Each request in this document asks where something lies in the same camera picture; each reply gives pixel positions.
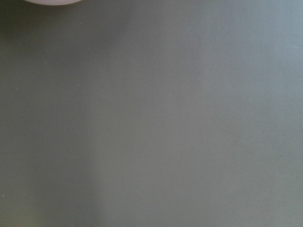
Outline pink bowl with ice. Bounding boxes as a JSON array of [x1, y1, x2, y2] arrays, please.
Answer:
[[25, 0, 81, 6]]

